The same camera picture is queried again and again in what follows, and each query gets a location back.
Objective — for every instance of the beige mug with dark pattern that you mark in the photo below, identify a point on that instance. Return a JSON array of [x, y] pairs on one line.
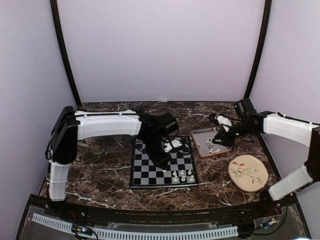
[[95, 144]]

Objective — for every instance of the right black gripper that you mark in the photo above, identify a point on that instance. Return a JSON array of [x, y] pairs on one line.
[[222, 135]]

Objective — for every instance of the green circuit board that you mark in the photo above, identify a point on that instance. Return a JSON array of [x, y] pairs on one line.
[[79, 229]]

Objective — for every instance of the black front rail base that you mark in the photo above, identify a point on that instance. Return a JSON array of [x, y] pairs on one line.
[[94, 213]]

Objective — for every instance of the right black frame post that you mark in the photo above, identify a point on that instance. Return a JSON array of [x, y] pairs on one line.
[[259, 49]]

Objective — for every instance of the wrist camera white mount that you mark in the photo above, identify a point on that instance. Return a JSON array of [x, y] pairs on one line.
[[220, 120], [168, 146]]

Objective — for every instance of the left black frame post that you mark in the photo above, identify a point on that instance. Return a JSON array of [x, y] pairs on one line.
[[63, 51]]

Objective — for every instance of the white slotted cable duct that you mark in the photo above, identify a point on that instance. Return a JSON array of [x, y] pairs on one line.
[[138, 232]]

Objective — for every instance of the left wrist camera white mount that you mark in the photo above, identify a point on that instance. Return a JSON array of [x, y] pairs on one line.
[[168, 146]]

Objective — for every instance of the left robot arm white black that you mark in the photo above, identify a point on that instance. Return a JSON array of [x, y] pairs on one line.
[[73, 126]]

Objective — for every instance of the metal tray with wooden rim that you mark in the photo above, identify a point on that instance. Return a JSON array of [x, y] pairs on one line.
[[203, 140]]

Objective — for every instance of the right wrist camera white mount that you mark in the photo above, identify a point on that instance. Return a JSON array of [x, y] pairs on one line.
[[220, 120]]

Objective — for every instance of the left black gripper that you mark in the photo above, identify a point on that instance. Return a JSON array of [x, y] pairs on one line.
[[157, 161]]

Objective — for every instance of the black grey chess board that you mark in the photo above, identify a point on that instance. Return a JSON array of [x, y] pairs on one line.
[[178, 172]]

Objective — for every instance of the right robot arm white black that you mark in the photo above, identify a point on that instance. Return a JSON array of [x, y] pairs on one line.
[[297, 141]]

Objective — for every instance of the oval bird pattern coaster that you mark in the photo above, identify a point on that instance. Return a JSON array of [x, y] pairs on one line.
[[248, 173]]

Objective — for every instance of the black frame post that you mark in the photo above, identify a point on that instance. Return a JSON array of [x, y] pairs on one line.
[[259, 49], [63, 51]]

